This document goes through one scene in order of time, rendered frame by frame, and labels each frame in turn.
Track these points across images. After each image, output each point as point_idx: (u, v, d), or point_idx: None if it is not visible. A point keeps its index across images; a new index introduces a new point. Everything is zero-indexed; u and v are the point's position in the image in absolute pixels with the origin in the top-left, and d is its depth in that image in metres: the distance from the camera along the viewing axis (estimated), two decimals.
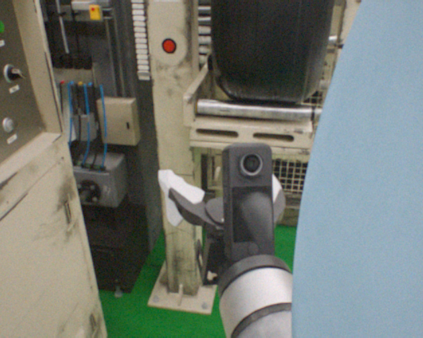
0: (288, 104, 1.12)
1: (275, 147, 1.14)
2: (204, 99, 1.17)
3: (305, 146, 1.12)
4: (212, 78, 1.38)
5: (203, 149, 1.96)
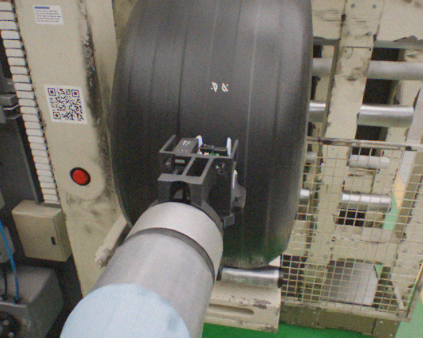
0: (245, 267, 0.78)
1: (229, 320, 0.81)
2: None
3: (270, 322, 0.79)
4: None
5: None
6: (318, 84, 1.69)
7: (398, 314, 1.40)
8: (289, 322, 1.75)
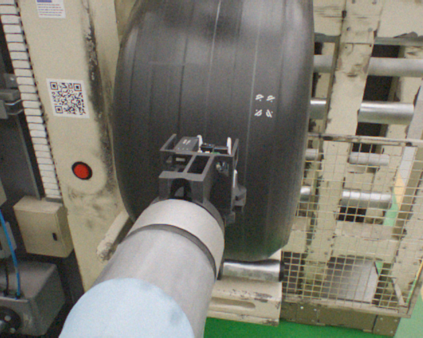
0: None
1: (229, 314, 0.81)
2: None
3: (271, 316, 0.80)
4: None
5: None
6: (319, 82, 1.70)
7: (399, 310, 1.40)
8: (290, 320, 1.75)
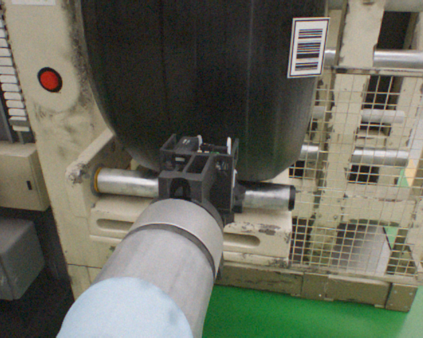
0: (248, 206, 0.65)
1: (229, 253, 0.67)
2: (105, 187, 0.68)
3: (279, 253, 0.65)
4: None
5: None
6: None
7: (417, 277, 1.26)
8: (295, 295, 1.61)
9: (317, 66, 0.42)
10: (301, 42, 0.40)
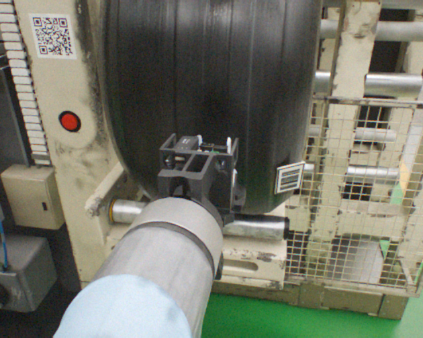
0: None
1: (230, 276, 0.75)
2: None
3: (275, 277, 0.73)
4: None
5: None
6: (322, 55, 1.63)
7: (407, 289, 1.34)
8: (293, 304, 1.69)
9: (297, 185, 0.57)
10: (284, 178, 0.54)
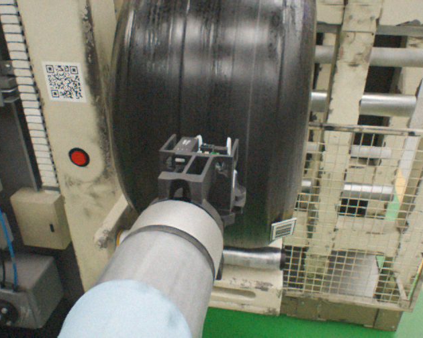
0: (246, 266, 0.78)
1: (229, 303, 0.80)
2: None
3: (272, 305, 0.78)
4: None
5: None
6: (319, 74, 1.68)
7: (401, 304, 1.38)
8: (291, 315, 1.74)
9: (290, 233, 0.64)
10: (278, 230, 0.61)
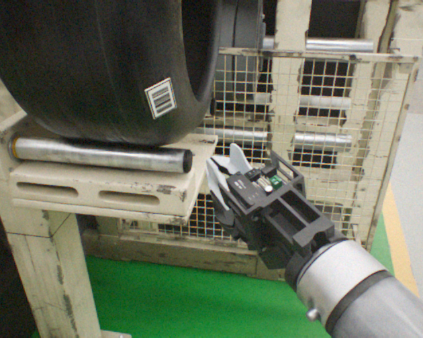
0: (148, 169, 0.72)
1: (134, 212, 0.74)
2: (23, 155, 0.74)
3: (178, 212, 0.72)
4: None
5: None
6: None
7: None
8: (251, 275, 1.68)
9: (172, 104, 0.58)
10: (156, 99, 0.56)
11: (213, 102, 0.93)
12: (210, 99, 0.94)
